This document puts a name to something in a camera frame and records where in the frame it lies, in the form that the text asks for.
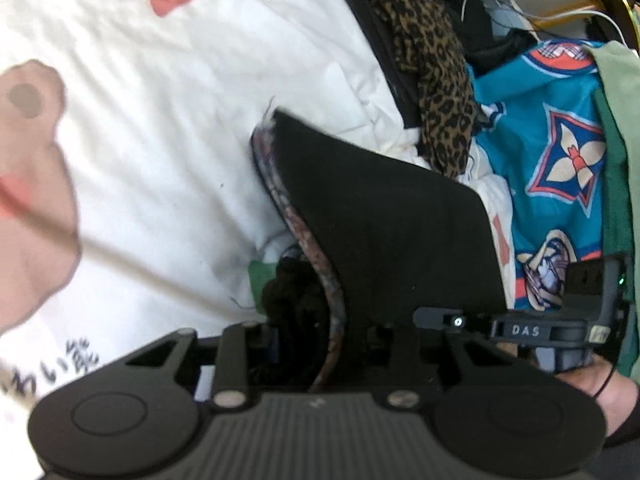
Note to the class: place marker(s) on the light green cloth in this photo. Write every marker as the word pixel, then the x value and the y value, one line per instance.
pixel 625 75

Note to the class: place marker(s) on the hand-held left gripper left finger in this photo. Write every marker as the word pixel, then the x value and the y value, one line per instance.
pixel 235 350

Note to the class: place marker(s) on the person's right forearm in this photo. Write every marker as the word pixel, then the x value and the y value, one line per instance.
pixel 625 405

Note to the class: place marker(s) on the teal printed cloth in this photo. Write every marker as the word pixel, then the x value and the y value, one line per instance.
pixel 525 135

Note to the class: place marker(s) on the black wrist band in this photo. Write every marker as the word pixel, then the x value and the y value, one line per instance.
pixel 607 387

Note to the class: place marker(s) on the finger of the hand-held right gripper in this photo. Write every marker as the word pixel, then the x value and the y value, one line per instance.
pixel 445 319

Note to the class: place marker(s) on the person's right hand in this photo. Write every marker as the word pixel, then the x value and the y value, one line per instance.
pixel 590 380

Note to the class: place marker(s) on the dark green cloth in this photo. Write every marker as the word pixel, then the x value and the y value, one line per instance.
pixel 612 170

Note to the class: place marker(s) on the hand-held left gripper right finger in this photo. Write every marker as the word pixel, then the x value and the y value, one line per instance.
pixel 402 360

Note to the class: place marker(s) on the white bear print bedsheet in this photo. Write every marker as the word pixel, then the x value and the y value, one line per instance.
pixel 150 135

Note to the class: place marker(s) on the black shorts with floral lining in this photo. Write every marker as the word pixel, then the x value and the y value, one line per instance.
pixel 390 220

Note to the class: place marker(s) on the leopard print cloth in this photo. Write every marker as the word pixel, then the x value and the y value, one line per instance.
pixel 435 75

